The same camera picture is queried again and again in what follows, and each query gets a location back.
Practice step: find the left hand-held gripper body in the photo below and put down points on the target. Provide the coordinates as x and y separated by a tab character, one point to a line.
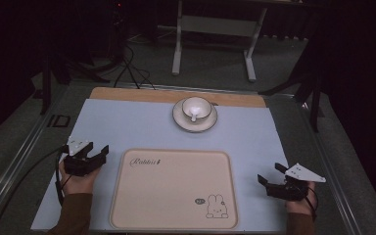
78	164

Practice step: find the beige tray with rabbit print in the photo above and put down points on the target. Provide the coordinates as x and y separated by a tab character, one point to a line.
173	192

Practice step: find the person's right hand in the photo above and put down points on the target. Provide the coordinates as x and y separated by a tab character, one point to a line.
302	206

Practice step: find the white saucer with dark rim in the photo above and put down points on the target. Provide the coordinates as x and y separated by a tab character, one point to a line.
181	122

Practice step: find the black rectangular floor bracket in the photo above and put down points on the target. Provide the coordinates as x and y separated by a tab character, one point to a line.
59	121

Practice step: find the person's left hand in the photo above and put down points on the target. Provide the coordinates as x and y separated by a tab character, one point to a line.
78	184

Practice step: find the white cup with dark rim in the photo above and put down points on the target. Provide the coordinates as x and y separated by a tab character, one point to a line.
197	108

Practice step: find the light blue table mat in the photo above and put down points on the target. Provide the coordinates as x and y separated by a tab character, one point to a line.
133	127

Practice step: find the white metal stand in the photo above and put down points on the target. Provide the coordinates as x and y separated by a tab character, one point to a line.
215	26

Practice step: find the metal floor rail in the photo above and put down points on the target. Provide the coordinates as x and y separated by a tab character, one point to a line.
9	182
331	176

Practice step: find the black tripod stand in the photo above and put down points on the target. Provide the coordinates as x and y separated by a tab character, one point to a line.
308	81
62	68

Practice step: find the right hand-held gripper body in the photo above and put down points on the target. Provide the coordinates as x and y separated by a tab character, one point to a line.
295	182

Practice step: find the white ceramic spoon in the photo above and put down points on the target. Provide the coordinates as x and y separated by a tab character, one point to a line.
194	115

